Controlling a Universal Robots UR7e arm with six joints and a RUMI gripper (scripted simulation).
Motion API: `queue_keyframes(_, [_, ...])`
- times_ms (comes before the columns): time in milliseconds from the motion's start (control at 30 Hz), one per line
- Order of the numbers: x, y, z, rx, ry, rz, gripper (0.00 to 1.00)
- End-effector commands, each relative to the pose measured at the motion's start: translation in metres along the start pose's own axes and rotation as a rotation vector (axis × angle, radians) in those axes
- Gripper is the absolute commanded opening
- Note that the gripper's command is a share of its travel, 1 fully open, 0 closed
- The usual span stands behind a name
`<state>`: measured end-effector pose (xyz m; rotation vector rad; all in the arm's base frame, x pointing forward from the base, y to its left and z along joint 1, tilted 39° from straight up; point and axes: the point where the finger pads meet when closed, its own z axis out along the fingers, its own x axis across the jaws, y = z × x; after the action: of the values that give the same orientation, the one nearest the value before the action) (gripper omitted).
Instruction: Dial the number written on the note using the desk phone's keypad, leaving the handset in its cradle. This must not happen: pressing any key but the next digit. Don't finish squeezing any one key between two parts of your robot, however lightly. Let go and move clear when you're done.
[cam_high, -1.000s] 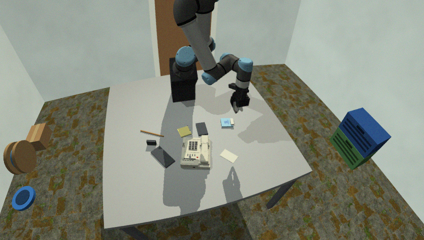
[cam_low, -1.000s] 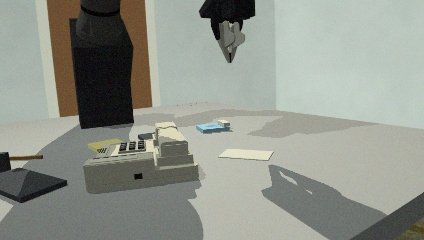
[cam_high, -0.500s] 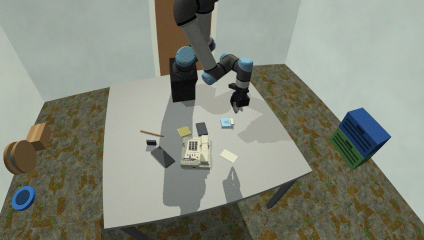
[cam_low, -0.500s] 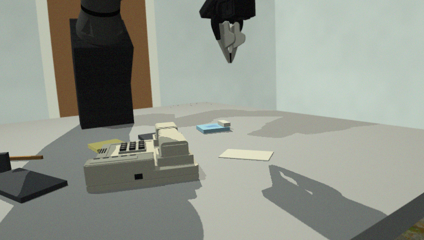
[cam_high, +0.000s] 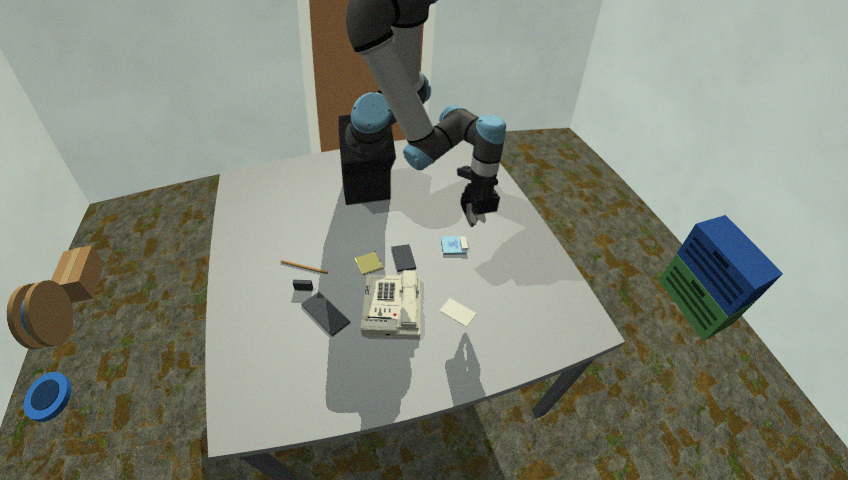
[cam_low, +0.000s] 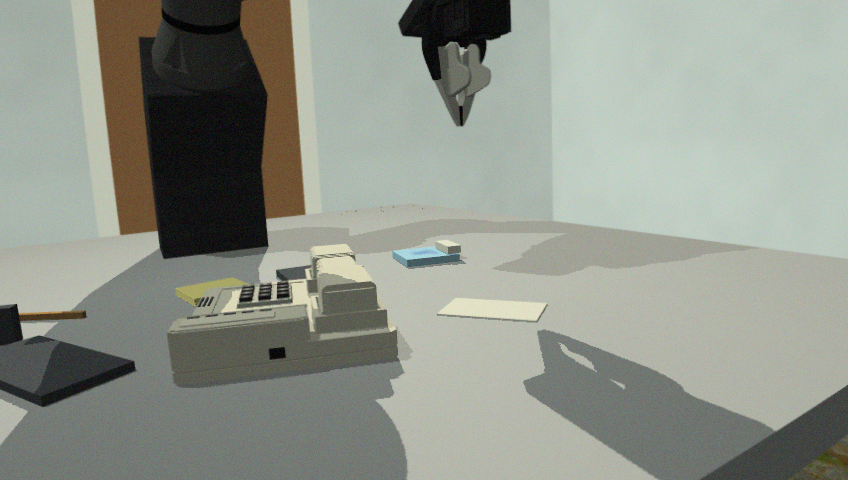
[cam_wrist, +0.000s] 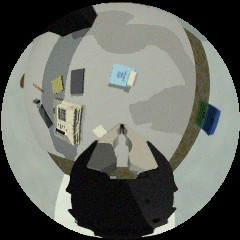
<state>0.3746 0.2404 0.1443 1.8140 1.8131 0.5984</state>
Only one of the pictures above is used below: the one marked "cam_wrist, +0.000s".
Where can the beige desk phone body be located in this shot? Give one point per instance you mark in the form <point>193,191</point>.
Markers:
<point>60,128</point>

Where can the light blue flat square slab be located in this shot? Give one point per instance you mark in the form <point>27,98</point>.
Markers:
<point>120,74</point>

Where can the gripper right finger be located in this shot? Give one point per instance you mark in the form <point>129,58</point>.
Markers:
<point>145,157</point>

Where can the cream flat sheet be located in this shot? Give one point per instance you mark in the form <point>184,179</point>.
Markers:
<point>99,131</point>

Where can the beige rectangular block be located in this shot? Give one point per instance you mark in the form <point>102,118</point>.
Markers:
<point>131,78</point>

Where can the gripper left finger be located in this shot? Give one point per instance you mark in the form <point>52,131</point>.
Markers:
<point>99,157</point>

